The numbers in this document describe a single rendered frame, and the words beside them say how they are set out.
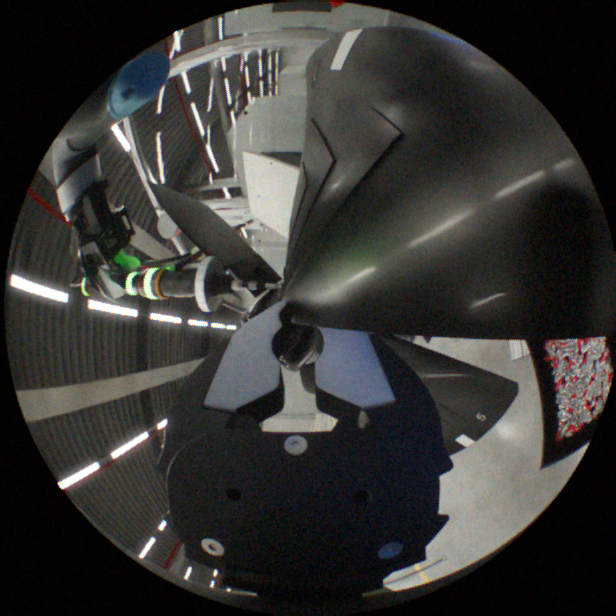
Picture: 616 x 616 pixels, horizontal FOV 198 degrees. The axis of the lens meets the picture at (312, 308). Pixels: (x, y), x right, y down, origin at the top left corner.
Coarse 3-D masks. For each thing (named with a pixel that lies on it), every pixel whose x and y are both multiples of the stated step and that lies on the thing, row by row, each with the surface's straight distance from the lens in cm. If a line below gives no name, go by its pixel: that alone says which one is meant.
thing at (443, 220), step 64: (320, 64) 14; (384, 64) 7; (448, 64) 6; (320, 128) 10; (384, 128) 5; (448, 128) 4; (512, 128) 4; (320, 192) 8; (384, 192) 5; (448, 192) 4; (512, 192) 4; (576, 192) 4; (320, 256) 8; (384, 256) 5; (448, 256) 4; (512, 256) 3; (576, 256) 4; (320, 320) 9; (384, 320) 5; (448, 320) 4; (512, 320) 4; (576, 320) 4
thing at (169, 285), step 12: (168, 276) 29; (180, 276) 28; (192, 276) 27; (216, 276) 26; (228, 276) 25; (168, 288) 29; (180, 288) 27; (192, 288) 27; (216, 288) 25; (228, 288) 25
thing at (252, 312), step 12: (264, 300) 29; (276, 300) 28; (252, 312) 29; (300, 324) 27; (288, 336) 27; (300, 336) 27; (312, 336) 28; (288, 348) 27; (300, 348) 28; (312, 348) 29; (288, 360) 27; (300, 360) 29
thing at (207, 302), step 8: (176, 264) 31; (184, 264) 31; (192, 264) 31; (200, 264) 25; (208, 264) 24; (216, 264) 27; (200, 272) 24; (208, 272) 25; (200, 280) 24; (208, 280) 25; (200, 288) 24; (208, 288) 25; (200, 296) 24; (208, 296) 25; (216, 296) 27; (200, 304) 25; (208, 304) 25; (216, 304) 27
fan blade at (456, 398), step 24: (384, 336) 27; (408, 360) 26; (432, 360) 26; (456, 360) 26; (432, 384) 27; (456, 384) 27; (480, 384) 27; (504, 384) 28; (456, 408) 29; (480, 408) 29; (504, 408) 30; (456, 432) 31; (480, 432) 32
